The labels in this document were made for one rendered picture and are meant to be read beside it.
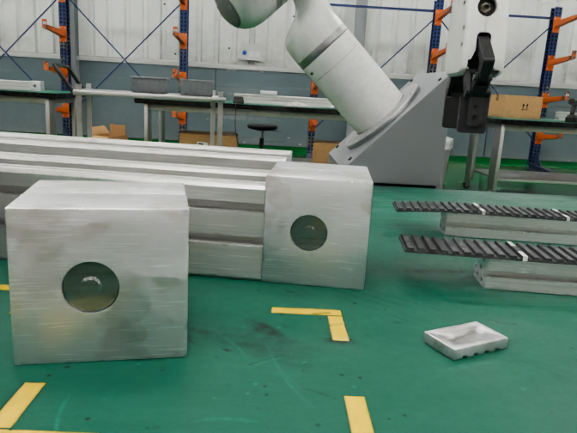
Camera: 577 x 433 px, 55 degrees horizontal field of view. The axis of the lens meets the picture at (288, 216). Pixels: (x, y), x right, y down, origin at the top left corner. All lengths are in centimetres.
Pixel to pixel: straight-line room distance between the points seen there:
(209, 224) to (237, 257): 4
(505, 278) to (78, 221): 37
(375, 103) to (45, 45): 793
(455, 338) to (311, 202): 16
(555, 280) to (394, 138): 58
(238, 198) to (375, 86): 69
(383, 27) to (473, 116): 772
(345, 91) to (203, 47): 721
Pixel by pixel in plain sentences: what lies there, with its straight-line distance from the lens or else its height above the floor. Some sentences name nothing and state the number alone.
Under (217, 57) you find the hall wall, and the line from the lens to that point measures 830.
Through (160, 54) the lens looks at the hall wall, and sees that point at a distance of 839.
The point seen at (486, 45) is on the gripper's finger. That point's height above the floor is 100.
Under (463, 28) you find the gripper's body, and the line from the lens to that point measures 68.
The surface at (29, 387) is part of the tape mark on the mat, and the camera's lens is 35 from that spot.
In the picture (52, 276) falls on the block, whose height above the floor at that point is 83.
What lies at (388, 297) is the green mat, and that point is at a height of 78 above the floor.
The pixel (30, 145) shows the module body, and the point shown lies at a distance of 75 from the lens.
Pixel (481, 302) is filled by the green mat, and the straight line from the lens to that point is 50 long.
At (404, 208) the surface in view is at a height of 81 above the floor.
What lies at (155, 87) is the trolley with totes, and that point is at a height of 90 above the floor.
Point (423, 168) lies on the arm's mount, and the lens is 109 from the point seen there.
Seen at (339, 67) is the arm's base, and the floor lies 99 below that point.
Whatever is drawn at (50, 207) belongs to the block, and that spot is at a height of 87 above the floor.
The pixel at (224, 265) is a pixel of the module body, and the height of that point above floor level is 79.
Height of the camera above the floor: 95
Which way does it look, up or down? 13 degrees down
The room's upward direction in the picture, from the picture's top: 3 degrees clockwise
